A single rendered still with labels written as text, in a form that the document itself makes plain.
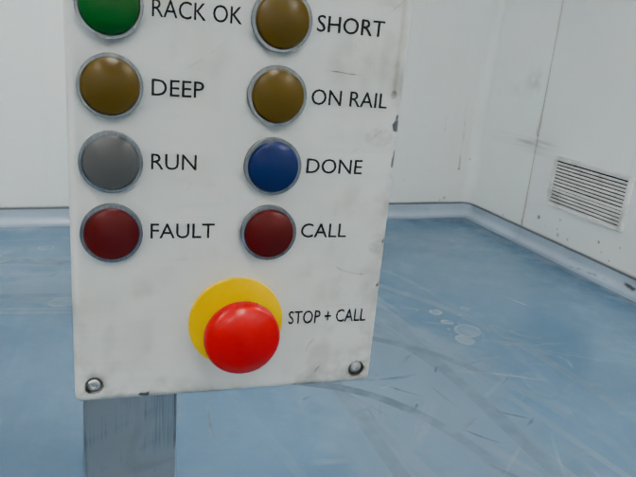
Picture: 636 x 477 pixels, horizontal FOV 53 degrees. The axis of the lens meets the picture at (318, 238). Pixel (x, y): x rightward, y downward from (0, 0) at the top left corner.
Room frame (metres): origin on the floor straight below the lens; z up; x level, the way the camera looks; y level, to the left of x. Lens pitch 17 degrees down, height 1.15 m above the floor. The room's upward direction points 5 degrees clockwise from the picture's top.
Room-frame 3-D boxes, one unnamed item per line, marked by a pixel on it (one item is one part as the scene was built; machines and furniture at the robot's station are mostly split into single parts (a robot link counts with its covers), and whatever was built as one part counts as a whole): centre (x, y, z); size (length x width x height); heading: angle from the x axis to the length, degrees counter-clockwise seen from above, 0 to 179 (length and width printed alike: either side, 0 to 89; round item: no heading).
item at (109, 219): (0.30, 0.10, 1.05); 0.03 x 0.01 x 0.03; 108
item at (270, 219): (0.33, 0.03, 1.05); 0.03 x 0.01 x 0.03; 108
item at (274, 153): (0.33, 0.03, 1.08); 0.03 x 0.01 x 0.03; 108
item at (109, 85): (0.30, 0.10, 1.12); 0.03 x 0.01 x 0.03; 108
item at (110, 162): (0.30, 0.10, 1.08); 0.03 x 0.01 x 0.03; 108
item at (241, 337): (0.32, 0.04, 0.99); 0.04 x 0.04 x 0.04; 18
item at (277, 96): (0.33, 0.03, 1.12); 0.03 x 0.01 x 0.03; 108
